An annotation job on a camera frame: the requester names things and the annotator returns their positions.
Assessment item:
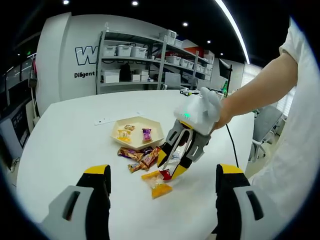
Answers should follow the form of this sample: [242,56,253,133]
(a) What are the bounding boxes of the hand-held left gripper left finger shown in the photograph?
[41,164,112,240]

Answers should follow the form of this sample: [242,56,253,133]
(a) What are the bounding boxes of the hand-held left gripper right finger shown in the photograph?
[211,163,286,240]

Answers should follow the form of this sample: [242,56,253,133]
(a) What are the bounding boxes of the white food tongs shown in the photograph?
[161,127,195,171]

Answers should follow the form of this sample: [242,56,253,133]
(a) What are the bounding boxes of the clear food packet grey contents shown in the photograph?
[163,146,188,171]

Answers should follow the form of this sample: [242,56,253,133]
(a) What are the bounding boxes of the brown food packet purple label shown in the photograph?
[141,127,154,144]

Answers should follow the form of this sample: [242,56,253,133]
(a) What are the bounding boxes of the brown food packet red label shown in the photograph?
[139,146,163,171]

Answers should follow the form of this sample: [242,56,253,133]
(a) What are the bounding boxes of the beige hexagonal container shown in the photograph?
[110,116,165,151]

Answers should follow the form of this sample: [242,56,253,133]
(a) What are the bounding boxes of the small red food packet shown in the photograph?
[158,168,177,182]

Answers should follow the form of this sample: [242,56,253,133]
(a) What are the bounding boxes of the gold purple food packet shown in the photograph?
[117,146,145,162]

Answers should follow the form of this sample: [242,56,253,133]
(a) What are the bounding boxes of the yellow clear food packet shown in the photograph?
[116,128,133,143]
[140,169,174,200]

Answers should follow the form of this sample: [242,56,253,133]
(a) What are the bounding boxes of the white yellow device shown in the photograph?
[179,87,201,96]

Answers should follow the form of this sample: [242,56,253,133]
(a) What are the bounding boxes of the grey panel board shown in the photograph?
[164,72,181,90]

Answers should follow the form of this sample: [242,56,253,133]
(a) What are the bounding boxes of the black monitor on stand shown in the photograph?
[218,58,233,77]

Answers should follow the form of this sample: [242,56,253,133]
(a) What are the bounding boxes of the white window blinds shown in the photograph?
[242,62,265,87]

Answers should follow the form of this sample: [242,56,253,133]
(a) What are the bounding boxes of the white flat strip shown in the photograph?
[93,111,145,126]

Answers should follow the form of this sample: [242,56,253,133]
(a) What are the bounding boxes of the grey metal shelf rack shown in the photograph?
[95,21,216,95]

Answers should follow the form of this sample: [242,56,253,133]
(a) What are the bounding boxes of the grey office chair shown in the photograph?
[251,104,283,163]

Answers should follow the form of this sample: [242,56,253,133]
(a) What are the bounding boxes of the black bag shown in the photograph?
[119,62,132,82]

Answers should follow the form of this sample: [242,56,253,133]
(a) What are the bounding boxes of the large white box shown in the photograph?
[100,69,121,84]

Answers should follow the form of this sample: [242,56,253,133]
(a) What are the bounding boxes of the row of white storage bins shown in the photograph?
[102,29,215,81]

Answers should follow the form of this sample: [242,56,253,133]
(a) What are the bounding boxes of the long ceiling light strip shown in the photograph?
[214,0,251,65]

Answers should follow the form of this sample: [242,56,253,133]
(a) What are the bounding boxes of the person in white shirt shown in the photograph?
[249,16,317,221]

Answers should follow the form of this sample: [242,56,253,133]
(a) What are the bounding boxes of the black equipment cabinet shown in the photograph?
[0,82,38,156]

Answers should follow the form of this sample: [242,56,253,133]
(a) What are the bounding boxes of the round ceiling spotlights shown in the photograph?
[62,0,225,56]

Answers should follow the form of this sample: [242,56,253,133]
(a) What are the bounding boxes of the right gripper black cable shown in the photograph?
[224,123,240,168]

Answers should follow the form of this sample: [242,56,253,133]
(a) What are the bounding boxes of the rack with red cables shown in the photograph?
[27,52,40,88]

